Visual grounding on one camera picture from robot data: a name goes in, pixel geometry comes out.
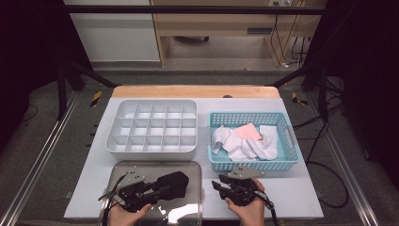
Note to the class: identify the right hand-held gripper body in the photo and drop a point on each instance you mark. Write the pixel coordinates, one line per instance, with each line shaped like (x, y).
(243, 193)

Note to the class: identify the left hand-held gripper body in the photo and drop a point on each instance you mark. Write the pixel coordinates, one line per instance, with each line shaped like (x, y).
(133, 196)

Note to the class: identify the transparent grey box lid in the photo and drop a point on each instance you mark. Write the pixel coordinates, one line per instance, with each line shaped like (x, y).
(194, 188)

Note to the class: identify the white compartment storage box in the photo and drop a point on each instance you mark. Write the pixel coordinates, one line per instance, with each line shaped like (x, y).
(150, 155)

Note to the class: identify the white sock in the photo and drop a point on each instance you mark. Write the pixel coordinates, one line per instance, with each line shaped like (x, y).
(269, 141)
(232, 144)

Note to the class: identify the pink sock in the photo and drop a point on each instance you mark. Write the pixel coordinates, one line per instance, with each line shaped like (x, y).
(247, 132)

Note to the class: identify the blue perforated plastic basket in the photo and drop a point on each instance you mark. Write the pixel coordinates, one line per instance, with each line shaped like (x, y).
(244, 118)

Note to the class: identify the person's left hand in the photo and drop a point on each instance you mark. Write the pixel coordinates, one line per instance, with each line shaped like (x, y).
(125, 218)

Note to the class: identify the person's right hand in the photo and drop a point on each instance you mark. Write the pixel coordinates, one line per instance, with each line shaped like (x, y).
(251, 216)

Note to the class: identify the yellow black tape strip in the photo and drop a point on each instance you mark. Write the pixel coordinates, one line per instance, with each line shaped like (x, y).
(96, 99)
(296, 99)

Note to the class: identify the black metal stand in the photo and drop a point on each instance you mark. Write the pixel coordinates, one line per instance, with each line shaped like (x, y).
(61, 94)
(323, 94)

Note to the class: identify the white cabinet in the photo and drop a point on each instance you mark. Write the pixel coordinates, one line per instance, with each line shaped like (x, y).
(116, 37)

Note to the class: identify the wooden desk unit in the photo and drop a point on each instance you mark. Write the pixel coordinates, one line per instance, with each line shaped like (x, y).
(216, 22)

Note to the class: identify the dark curtain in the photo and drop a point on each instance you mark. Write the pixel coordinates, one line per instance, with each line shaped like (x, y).
(25, 47)
(370, 78)

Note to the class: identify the black horizontal bar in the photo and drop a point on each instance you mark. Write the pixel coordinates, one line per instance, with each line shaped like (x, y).
(188, 9)

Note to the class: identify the white power strip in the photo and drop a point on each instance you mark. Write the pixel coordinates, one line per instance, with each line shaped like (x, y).
(280, 2)

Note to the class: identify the aluminium rail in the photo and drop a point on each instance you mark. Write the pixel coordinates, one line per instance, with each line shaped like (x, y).
(39, 163)
(341, 163)

